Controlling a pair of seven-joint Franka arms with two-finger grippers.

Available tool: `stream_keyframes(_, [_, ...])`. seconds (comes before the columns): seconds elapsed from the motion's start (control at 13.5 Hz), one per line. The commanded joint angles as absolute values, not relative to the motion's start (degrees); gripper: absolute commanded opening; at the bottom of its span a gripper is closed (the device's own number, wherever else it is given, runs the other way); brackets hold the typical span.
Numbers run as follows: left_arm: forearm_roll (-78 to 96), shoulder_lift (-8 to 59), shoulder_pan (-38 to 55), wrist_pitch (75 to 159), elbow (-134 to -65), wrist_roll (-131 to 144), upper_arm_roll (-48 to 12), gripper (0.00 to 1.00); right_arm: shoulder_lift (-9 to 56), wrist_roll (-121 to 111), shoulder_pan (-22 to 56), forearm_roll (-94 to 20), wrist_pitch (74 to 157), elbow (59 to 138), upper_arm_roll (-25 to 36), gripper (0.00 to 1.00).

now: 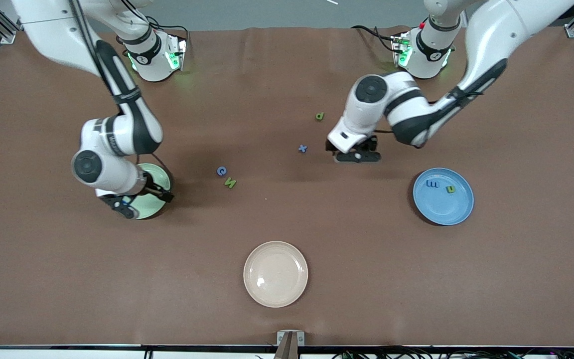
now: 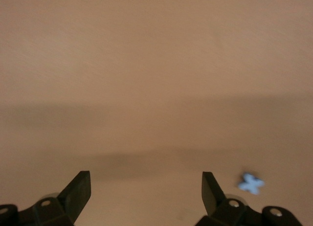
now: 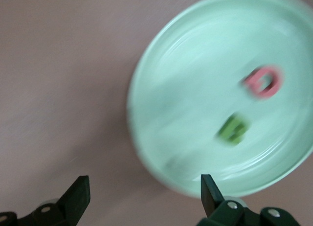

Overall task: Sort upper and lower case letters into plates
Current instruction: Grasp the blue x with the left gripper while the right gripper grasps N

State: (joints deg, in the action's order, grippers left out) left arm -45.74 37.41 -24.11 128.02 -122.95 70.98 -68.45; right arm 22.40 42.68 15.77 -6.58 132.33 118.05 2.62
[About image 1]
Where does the brown table mat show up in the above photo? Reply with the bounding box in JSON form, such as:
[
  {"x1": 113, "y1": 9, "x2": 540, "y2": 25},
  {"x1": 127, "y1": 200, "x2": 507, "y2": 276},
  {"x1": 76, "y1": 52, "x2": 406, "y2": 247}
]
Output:
[{"x1": 0, "y1": 26, "x2": 574, "y2": 348}]

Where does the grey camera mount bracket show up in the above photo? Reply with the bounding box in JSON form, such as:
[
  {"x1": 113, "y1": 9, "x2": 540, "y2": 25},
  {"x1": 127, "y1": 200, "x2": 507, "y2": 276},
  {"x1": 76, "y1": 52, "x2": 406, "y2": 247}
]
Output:
[{"x1": 277, "y1": 330, "x2": 305, "y2": 347}]

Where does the beige plate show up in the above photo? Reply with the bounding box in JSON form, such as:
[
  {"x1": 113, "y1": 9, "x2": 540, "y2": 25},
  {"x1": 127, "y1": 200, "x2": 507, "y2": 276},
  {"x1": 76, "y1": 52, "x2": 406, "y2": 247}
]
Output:
[{"x1": 243, "y1": 241, "x2": 309, "y2": 308}]

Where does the green plate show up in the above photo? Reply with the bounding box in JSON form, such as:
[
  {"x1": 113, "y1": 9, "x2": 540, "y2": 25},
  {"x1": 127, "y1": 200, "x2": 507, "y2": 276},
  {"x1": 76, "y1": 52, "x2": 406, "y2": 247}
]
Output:
[{"x1": 134, "y1": 164, "x2": 172, "y2": 220}]

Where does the white table edge rail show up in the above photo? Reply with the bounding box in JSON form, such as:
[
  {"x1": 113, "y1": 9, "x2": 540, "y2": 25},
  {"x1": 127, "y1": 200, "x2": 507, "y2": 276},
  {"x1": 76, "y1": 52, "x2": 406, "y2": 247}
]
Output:
[{"x1": 0, "y1": 345, "x2": 574, "y2": 359}]

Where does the blue plate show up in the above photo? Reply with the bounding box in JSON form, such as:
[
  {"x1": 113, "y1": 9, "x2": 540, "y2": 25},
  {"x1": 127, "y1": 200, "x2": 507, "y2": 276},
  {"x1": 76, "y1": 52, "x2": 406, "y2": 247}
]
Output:
[{"x1": 413, "y1": 168, "x2": 475, "y2": 226}]

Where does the silver arm base connector panel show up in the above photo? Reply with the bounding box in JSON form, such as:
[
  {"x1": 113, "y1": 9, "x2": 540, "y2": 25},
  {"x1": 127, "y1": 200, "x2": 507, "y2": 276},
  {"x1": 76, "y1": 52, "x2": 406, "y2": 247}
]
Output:
[
  {"x1": 392, "y1": 32, "x2": 413, "y2": 68},
  {"x1": 166, "y1": 34, "x2": 188, "y2": 71}
]

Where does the tan camera support post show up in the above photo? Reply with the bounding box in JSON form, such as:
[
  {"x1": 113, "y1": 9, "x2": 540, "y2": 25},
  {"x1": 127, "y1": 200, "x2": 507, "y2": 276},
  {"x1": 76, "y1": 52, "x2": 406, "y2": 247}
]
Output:
[{"x1": 273, "y1": 332, "x2": 301, "y2": 359}]

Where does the black arm base cable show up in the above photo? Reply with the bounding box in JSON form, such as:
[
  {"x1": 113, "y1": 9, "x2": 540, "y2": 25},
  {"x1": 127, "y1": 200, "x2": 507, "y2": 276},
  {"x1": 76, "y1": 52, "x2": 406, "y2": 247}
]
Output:
[
  {"x1": 351, "y1": 25, "x2": 397, "y2": 53},
  {"x1": 135, "y1": 14, "x2": 190, "y2": 40}
]

